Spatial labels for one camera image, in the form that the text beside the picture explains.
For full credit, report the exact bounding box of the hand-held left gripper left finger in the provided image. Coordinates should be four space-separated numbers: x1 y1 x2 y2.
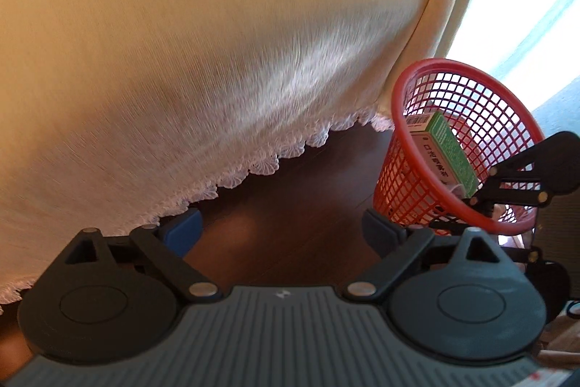
66 208 223 302

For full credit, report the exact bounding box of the red plastic mesh basket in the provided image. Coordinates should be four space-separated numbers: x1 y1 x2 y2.
372 58 547 236

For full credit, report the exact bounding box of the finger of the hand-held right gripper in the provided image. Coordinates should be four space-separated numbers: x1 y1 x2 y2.
428 218 542 265
462 142 551 209

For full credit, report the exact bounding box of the pale yellow bed sheet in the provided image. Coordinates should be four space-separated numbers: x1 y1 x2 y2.
0 0 490 315

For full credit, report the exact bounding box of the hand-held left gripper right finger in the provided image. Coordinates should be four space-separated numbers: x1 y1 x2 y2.
342 208 515 301

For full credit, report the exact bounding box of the green-white medicine box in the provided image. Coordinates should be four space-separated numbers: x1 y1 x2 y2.
405 110 480 199

